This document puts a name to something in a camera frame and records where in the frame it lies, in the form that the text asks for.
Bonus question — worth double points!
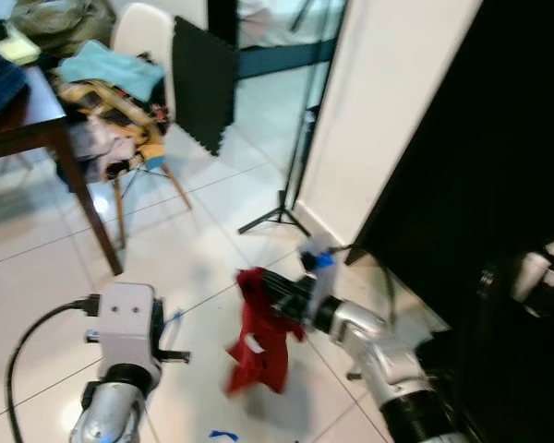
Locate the red t-shirt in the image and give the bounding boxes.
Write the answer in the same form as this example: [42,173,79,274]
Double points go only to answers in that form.
[224,266,307,396]

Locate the black tripod stand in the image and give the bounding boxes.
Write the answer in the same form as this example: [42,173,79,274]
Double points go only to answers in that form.
[237,0,347,237]

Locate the yellow black patterned clothes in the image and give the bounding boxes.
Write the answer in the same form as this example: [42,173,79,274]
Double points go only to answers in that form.
[54,78,175,183]

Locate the black foam mat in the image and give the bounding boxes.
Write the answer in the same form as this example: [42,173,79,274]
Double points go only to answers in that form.
[172,16,242,158]

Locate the dark wooden table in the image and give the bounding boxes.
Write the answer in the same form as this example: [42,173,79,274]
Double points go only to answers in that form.
[0,63,126,278]

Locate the black door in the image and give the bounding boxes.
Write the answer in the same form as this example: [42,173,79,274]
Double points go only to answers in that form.
[344,0,554,443]

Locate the teal cloth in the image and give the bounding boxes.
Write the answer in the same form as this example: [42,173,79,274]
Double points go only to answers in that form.
[57,39,167,104]

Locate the white chair wooden legs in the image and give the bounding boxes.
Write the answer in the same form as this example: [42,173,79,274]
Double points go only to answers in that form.
[109,2,195,250]

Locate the pale yellow pad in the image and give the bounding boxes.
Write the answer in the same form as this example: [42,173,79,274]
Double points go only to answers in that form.
[0,26,43,67]

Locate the olive green bag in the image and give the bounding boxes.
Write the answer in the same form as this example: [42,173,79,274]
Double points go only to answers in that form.
[12,0,104,56]

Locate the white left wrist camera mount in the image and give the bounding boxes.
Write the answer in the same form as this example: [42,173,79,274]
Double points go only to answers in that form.
[94,282,163,370]

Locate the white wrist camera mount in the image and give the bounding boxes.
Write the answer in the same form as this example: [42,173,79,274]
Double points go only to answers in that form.
[94,282,163,370]
[298,242,341,326]

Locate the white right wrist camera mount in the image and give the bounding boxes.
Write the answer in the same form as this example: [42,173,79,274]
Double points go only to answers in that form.
[298,242,341,326]

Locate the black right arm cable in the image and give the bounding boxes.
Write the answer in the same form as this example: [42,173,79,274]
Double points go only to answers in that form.
[332,242,398,324]

